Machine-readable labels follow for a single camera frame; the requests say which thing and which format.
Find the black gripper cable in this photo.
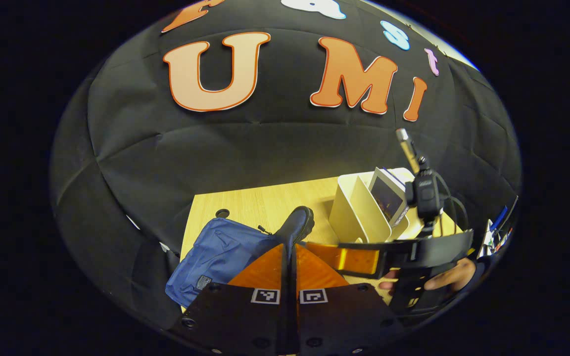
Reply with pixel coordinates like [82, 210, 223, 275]
[436, 171, 470, 235]

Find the blue schoolbag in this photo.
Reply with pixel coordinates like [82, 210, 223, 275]
[165, 205, 315, 310]

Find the black backdrop cloth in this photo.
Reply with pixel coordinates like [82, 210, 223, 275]
[50, 0, 522, 327]

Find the blue spine book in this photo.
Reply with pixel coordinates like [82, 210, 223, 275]
[368, 167, 410, 228]

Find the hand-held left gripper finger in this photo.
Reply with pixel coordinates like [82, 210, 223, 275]
[292, 242, 404, 356]
[169, 242, 290, 356]

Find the white plastic bookshelf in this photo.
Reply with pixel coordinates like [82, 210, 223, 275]
[329, 167, 456, 244]

